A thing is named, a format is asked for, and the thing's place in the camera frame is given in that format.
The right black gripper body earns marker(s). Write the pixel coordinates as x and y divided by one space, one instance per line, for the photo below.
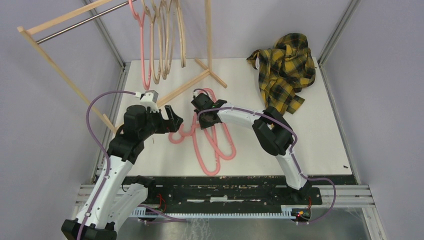
204 122

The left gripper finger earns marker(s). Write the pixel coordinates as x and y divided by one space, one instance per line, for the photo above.
171 128
173 121

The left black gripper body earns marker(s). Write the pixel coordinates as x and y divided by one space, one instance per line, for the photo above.
155 124

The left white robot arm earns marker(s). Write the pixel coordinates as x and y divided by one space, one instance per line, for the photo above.
102 216

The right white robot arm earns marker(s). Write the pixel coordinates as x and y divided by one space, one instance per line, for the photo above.
274 134

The yellow plaid shirt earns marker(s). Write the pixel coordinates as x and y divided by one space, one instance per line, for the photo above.
284 70

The wooden clothes rack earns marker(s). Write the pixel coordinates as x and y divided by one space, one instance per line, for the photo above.
76 66

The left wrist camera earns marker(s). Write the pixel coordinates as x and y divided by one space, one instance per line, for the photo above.
148 99

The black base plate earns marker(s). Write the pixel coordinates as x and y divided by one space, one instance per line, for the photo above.
228 194

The white cable comb rail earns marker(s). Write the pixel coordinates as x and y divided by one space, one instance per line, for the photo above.
142 212

